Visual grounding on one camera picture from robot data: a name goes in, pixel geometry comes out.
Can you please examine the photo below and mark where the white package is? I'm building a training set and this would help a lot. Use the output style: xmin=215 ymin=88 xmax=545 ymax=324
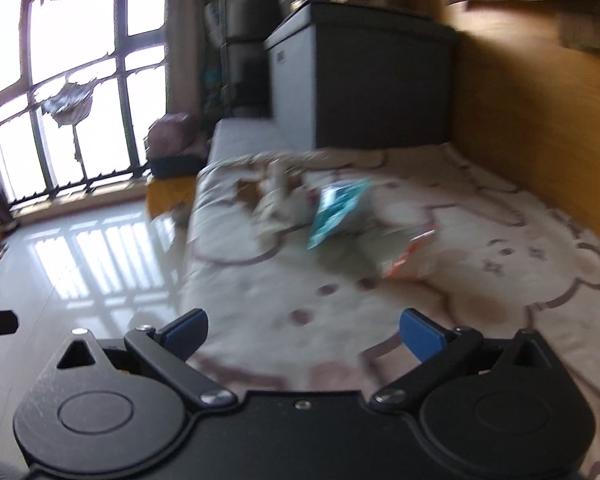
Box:
xmin=205 ymin=2 xmax=226 ymax=41

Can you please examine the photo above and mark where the black drawer tower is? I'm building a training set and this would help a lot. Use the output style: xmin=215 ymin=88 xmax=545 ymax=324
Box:
xmin=220 ymin=0 xmax=281 ymax=121

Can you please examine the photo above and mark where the teal snack packet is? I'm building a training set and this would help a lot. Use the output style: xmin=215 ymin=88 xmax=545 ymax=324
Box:
xmin=306 ymin=177 xmax=373 ymax=251

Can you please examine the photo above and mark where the orange and white packet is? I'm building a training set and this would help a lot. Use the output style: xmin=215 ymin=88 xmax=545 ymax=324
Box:
xmin=380 ymin=225 xmax=438 ymax=281

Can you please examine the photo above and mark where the white tissue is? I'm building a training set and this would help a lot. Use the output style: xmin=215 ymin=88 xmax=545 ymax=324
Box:
xmin=250 ymin=157 xmax=321 ymax=236

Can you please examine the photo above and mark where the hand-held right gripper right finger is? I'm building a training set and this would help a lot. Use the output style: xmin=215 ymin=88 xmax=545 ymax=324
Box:
xmin=370 ymin=308 xmax=561 ymax=413

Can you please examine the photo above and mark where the black window railing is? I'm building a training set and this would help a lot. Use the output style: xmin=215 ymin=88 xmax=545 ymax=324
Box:
xmin=0 ymin=45 xmax=168 ymax=211

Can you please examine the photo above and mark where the black plastic tray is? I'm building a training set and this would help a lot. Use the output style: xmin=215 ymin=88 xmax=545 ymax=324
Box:
xmin=147 ymin=152 xmax=211 ymax=179

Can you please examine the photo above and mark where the pink bag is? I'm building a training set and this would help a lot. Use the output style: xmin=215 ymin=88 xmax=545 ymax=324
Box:
xmin=145 ymin=112 xmax=203 ymax=161

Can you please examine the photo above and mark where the bear print blanket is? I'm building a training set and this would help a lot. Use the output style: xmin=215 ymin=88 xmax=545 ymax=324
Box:
xmin=180 ymin=142 xmax=600 ymax=480

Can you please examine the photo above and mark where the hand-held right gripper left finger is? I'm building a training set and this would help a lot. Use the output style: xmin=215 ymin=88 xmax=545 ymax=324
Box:
xmin=55 ymin=308 xmax=238 ymax=408

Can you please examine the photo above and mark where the grey fabric storage box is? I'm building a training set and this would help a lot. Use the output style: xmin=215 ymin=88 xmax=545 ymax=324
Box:
xmin=264 ymin=1 xmax=458 ymax=151

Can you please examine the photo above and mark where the grey seat cushion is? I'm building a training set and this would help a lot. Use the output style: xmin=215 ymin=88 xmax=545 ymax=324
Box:
xmin=207 ymin=117 xmax=301 ymax=166

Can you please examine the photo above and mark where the teal package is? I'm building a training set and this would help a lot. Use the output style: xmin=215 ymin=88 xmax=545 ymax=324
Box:
xmin=202 ymin=67 xmax=226 ymax=111

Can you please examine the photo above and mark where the grey-brown curtain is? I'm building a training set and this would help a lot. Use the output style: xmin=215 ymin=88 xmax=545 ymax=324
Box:
xmin=165 ymin=0 xmax=226 ymax=121

